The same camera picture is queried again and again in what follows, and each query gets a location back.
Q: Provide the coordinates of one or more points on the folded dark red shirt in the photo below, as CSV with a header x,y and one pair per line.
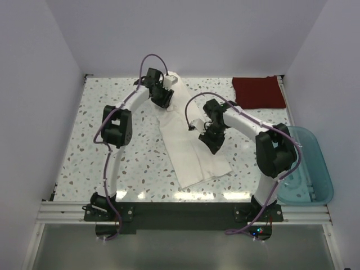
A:
x,y
258,93

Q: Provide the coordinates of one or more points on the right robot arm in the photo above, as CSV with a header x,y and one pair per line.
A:
x,y
277,154

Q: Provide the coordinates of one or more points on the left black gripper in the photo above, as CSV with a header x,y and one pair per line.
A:
x,y
163,97

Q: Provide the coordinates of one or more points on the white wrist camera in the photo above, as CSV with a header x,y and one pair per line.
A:
x,y
169,80
196,124

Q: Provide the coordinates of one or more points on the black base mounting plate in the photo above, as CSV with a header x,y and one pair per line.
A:
x,y
181,216

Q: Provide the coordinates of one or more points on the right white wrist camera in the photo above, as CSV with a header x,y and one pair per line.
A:
x,y
196,124

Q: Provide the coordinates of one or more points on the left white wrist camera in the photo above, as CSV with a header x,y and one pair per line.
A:
x,y
169,80

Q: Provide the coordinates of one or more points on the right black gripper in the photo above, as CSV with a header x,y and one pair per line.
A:
x,y
212,136

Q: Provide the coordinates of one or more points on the aluminium frame rail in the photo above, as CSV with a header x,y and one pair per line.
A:
x,y
61,212

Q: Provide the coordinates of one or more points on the white t shirt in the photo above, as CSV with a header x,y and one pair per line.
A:
x,y
191,159

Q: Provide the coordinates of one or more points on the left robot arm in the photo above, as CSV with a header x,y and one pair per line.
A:
x,y
116,131

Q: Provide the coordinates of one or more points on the blue plastic bin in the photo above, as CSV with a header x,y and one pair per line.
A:
x,y
310,184

